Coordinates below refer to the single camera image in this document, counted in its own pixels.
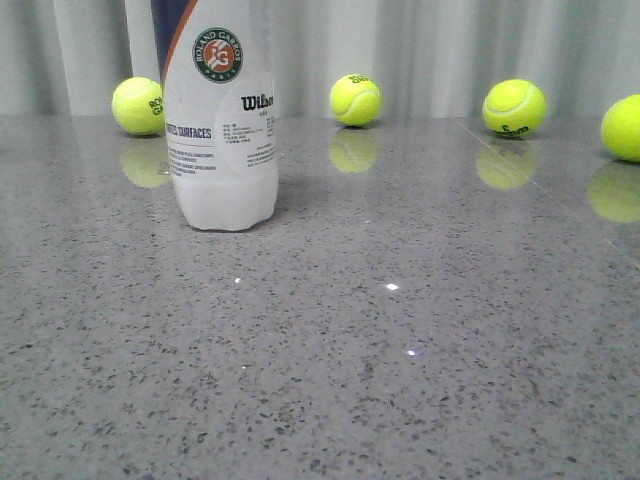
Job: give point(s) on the white Wilson tennis ball can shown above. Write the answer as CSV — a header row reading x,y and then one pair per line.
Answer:
x,y
218,95

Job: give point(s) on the middle yellow tennis ball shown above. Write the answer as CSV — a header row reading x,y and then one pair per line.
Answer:
x,y
355,100

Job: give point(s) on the yellow tennis ball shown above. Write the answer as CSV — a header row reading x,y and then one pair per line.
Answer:
x,y
620,128
355,100
137,106
513,108

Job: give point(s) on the left yellow tennis ball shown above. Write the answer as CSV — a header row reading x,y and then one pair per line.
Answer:
x,y
137,106

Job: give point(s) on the far right yellow tennis ball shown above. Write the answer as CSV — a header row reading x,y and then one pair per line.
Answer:
x,y
620,128

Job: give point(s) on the grey pleated curtain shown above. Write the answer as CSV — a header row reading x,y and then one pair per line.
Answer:
x,y
430,58

